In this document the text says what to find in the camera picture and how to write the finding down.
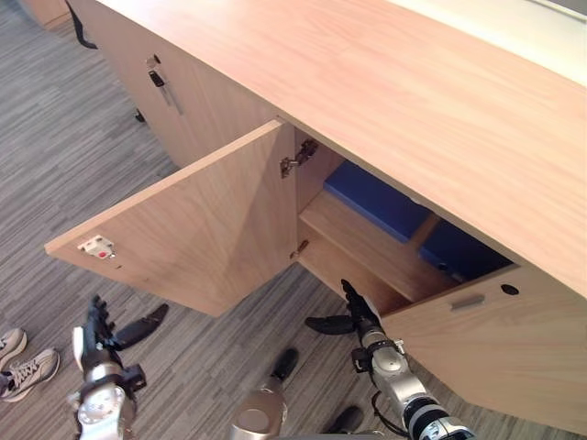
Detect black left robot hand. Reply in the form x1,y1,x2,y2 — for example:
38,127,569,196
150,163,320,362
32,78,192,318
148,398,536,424
72,295,170,373

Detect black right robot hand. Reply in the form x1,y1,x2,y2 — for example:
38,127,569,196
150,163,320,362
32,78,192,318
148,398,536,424
305,279,383,337

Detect wooden cabinet shelf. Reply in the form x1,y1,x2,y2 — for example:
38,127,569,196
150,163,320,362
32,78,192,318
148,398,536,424
298,189,460,303

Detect white red door latch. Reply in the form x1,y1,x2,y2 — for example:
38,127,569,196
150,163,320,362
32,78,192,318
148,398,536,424
76,235,117,260

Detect large blue folder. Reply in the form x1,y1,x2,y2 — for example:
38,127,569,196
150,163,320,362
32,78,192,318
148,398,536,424
322,159,435,245

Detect wooden cabinet door with latch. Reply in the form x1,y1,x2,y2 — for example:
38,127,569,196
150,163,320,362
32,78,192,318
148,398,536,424
44,119,300,318

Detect wooden cabinet door with lock hole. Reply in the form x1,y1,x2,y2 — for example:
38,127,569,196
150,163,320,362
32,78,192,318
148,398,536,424
380,264,587,436

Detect metal door hinge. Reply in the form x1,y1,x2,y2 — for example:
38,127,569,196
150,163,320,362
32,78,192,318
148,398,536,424
279,138,320,180

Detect long wooden office cabinet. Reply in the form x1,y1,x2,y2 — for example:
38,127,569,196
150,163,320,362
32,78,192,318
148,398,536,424
68,0,587,436

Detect wooden cabinet door with key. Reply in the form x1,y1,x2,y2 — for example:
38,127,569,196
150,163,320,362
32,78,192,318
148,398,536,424
96,22,282,170

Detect person's white shoe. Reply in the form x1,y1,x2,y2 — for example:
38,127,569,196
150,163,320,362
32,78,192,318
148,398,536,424
0,326,28,370
0,347,61,404

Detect black key in lock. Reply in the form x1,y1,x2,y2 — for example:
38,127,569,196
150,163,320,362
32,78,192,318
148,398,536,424
145,54,167,89

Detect silver recessed door handle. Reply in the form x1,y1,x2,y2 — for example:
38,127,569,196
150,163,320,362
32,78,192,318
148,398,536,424
450,294,486,313

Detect dark blue folder with ring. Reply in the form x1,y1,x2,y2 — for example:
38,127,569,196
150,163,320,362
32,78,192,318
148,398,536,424
417,218,515,284

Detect silver bar door handle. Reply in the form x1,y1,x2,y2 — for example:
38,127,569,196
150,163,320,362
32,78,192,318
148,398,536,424
160,83,184,116

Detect black hanging strap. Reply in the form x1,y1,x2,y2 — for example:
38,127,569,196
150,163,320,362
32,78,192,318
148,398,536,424
63,0,99,50

